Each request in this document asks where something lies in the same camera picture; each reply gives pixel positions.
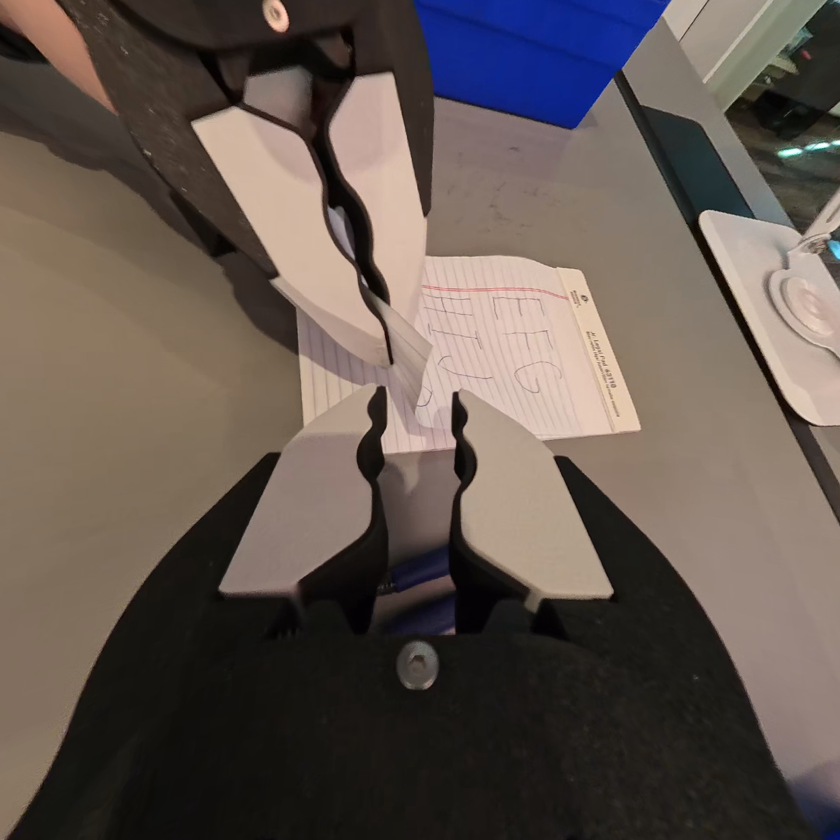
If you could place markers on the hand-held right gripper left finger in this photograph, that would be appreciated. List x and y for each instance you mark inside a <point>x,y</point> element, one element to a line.
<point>308,512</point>

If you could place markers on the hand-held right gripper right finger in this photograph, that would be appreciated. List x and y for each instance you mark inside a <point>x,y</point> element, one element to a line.
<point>525,518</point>

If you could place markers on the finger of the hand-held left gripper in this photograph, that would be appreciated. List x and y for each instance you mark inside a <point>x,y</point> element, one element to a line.
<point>387,184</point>
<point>275,210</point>

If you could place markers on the blue retractable pen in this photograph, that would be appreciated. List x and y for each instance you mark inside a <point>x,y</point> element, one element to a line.
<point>420,568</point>
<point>426,613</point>

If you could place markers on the white lined notepad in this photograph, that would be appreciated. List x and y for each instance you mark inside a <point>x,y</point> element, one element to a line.
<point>604,367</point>

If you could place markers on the handwritten lined paper sheet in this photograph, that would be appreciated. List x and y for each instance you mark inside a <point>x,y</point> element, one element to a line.
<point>499,341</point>

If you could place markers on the person's left forearm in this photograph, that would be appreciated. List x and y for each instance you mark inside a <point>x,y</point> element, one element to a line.
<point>72,46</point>

